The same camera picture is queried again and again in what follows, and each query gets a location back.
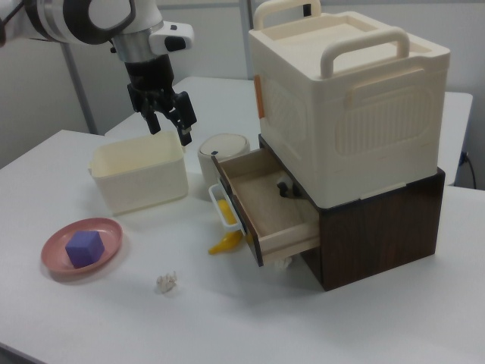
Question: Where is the cream storage box with handles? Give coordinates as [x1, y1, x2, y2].
[248, 0, 452, 209]

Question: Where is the dark cable along arm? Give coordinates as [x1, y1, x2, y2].
[0, 0, 26, 49]

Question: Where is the black and white panda toy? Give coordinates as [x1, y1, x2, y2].
[275, 174, 304, 200]

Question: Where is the cream open plastic bin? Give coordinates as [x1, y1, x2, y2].
[87, 130, 189, 216]

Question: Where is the wall power cable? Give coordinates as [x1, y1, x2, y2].
[459, 150, 477, 189]

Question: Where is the pink plate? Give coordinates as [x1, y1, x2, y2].
[40, 217, 124, 282]

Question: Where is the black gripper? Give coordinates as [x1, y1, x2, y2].
[124, 55, 199, 147]

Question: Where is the dark brown drawer cabinet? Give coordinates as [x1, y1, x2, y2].
[258, 134, 446, 292]

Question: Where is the purple cube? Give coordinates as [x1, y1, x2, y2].
[64, 231, 105, 269]

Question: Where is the yellow toy banana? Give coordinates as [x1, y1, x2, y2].
[207, 199, 253, 256]

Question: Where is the small cream lidded trash can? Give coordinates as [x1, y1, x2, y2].
[197, 132, 251, 183]

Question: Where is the wooden drawer with white handle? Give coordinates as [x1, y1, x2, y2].
[210, 147, 321, 268]

